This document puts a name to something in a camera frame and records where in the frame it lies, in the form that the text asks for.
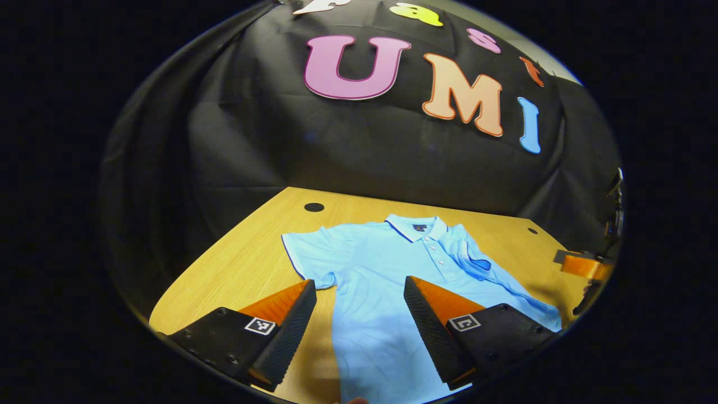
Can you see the light blue T-shirt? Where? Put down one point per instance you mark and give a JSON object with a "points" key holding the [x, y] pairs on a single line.
{"points": [[381, 269]]}

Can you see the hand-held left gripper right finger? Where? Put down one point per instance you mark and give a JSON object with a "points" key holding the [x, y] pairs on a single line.
{"points": [[429, 336]]}

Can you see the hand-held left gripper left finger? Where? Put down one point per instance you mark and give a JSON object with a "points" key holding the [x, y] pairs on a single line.
{"points": [[289, 336]]}

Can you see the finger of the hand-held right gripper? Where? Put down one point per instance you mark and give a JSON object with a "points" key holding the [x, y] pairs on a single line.
{"points": [[586, 266]]}

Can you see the black backdrop cloth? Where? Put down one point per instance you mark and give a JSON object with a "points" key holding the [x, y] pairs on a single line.
{"points": [[336, 151]]}

